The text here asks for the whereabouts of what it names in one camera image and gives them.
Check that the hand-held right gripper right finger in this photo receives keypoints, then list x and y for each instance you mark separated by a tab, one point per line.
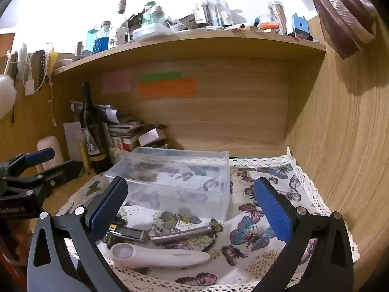
273	210

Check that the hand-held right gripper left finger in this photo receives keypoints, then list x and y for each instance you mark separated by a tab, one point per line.
109	207

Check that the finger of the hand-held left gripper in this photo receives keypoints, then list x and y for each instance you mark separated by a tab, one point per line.
39	155
62	170

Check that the black gold-trimmed rectangular device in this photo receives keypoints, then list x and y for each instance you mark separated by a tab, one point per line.
127	233

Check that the clear plastic storage box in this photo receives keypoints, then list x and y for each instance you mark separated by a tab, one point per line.
170	188

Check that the white handheld device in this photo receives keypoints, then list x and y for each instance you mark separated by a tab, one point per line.
158	255

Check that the silver metal tool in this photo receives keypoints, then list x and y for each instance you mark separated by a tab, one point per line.
182	234

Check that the pink cylinder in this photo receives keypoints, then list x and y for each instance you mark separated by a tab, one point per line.
53	141

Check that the yellow stick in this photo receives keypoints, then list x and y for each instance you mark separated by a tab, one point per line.
82	155

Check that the white paper card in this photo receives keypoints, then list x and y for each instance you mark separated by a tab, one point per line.
73	137

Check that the dark wine bottle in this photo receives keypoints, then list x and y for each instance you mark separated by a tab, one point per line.
94	146

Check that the butterfly printed lace cloth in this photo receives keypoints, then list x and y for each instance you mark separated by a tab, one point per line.
243	258

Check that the white fluffy pompom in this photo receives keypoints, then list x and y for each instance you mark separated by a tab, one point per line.
6	95

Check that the white paper tag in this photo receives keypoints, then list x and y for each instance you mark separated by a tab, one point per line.
29	87

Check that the rolled magazine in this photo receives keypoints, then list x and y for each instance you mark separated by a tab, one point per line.
106	114

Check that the stack of books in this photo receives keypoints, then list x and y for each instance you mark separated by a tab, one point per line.
124	132

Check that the small white box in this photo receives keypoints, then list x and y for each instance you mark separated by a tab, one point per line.
150	137

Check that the dark lace ribbon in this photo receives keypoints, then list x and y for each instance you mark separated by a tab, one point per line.
42	65

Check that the yellow hanging ornament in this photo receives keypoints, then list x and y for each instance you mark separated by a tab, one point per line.
53	60

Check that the white plush ornament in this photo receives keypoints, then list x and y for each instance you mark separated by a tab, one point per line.
22	59

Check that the pink sticky note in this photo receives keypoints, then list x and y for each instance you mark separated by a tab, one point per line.
117	81

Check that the teal bottle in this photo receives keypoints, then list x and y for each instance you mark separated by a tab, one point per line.
91	41

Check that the blue bead bottle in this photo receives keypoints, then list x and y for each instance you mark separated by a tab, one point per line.
102	41

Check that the orange sticky note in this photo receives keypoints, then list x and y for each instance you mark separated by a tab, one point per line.
168	88

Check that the green sticky note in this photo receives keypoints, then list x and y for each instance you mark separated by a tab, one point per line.
162	76

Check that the white cup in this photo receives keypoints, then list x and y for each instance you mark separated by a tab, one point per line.
120	36

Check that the flat white box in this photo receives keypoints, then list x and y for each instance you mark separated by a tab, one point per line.
153	32

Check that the green bottle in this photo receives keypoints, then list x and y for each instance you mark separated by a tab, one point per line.
147	15

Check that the wooden shelf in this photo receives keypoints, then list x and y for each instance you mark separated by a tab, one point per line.
188	41

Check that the clear bottle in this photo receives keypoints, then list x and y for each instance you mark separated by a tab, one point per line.
158	15

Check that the blue block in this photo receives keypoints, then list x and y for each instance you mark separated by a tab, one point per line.
299	24

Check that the glass bowl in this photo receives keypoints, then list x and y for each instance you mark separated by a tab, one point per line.
264	19

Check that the clear jar of brown sticks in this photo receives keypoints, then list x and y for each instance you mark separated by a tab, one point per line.
278	16

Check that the large clear jar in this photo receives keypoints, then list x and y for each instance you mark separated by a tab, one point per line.
218	10

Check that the brown hanging cloth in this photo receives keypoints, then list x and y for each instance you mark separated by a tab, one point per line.
340	12

